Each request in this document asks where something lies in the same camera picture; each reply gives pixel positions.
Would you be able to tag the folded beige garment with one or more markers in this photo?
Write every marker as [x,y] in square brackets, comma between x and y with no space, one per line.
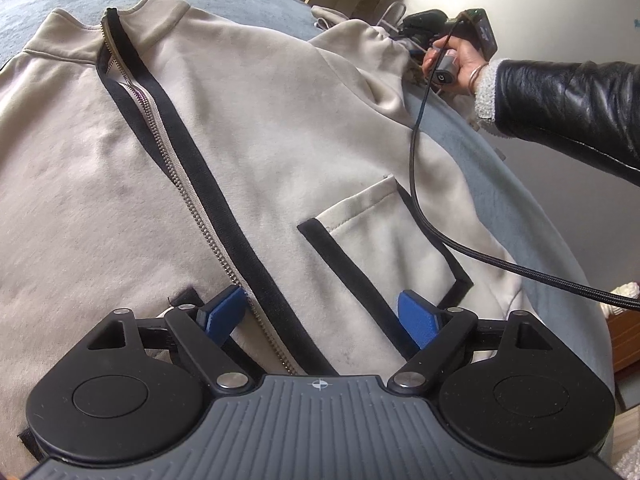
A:
[326,18]

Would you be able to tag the beige zip hoodie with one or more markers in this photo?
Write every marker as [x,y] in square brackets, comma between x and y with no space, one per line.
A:
[167,150]

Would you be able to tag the black leather sleeve forearm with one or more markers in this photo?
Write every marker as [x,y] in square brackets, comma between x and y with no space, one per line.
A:
[587,111]

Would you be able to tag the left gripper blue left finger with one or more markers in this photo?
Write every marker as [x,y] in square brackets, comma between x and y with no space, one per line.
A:
[219,317]

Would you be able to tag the person right hand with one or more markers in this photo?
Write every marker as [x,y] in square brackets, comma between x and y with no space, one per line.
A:
[471,64]

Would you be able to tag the grey-blue bed blanket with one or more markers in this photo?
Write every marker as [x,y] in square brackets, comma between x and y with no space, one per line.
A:
[504,205]

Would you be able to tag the wooden drawer cabinet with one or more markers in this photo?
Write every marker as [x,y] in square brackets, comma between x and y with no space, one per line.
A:
[624,330]

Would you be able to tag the metal storage shelf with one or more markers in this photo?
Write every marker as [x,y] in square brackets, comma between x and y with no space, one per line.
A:
[390,21]

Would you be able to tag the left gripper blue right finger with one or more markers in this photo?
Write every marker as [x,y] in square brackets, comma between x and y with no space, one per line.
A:
[420,319]

